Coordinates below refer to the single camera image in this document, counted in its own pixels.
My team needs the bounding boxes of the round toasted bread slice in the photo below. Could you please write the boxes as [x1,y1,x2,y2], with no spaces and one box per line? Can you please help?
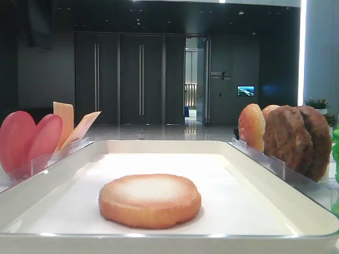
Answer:
[99,174,201,229]

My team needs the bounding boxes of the front bread slice in rack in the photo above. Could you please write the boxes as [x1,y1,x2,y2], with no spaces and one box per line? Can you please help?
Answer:
[238,103,265,153]

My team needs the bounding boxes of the bread slice in rack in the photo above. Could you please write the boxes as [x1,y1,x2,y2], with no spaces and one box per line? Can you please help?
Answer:
[262,104,280,121]
[238,103,265,153]

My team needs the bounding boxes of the leaning orange cheese slice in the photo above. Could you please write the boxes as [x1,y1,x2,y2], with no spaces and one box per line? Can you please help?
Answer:
[61,111,101,149]

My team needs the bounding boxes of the rear bread slice in rack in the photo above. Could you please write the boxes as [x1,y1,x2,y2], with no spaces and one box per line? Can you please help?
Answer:
[262,104,280,121]

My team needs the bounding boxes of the upright orange cheese slice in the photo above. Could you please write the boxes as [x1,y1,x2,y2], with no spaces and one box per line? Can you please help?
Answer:
[53,102,74,151]

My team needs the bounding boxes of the front brown meat patty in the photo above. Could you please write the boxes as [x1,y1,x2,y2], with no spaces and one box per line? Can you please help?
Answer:
[263,105,313,174]

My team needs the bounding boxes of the brown meat patty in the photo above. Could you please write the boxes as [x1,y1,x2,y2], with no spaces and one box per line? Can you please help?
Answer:
[263,105,313,174]
[298,105,332,182]

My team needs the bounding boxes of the small red tomato slice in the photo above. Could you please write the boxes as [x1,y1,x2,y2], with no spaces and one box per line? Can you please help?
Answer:
[27,114,63,162]

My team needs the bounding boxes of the rear brown meat patty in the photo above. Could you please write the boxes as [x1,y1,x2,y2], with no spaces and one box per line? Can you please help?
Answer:
[298,105,332,182]

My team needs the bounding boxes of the large red tomato slice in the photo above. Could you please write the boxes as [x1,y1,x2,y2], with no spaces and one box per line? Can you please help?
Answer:
[1,111,36,174]

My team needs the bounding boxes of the green lettuce piece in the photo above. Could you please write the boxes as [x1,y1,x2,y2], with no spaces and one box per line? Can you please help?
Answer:
[332,126,339,183]

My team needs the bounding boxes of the right dark double door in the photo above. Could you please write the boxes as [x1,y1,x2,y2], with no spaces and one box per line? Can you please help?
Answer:
[121,34,162,124]

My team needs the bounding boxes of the dark double door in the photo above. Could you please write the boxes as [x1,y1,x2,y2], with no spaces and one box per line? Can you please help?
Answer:
[75,33,118,124]
[121,34,162,124]

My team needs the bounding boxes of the white rectangular tray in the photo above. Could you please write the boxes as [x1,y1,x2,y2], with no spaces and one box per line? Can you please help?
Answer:
[1,141,338,253]

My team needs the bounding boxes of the left dark double door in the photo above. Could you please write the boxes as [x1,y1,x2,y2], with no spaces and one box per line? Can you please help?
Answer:
[75,33,118,124]

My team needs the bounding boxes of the potted plant with flowers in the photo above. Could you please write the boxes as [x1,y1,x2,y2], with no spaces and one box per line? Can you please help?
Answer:
[305,97,329,115]

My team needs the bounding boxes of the left clear acrylic rack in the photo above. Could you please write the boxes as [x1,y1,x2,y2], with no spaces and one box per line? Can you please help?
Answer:
[1,137,93,193]

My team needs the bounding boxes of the clear acrylic rack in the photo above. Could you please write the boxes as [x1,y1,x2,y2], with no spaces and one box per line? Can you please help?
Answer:
[1,137,93,193]
[229,138,338,216]

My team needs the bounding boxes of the right clear acrylic rack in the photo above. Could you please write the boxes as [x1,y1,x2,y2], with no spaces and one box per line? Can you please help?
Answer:
[229,138,338,216]

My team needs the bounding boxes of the wall mounted display screen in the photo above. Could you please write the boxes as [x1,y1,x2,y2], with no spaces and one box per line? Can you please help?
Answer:
[237,86,255,97]

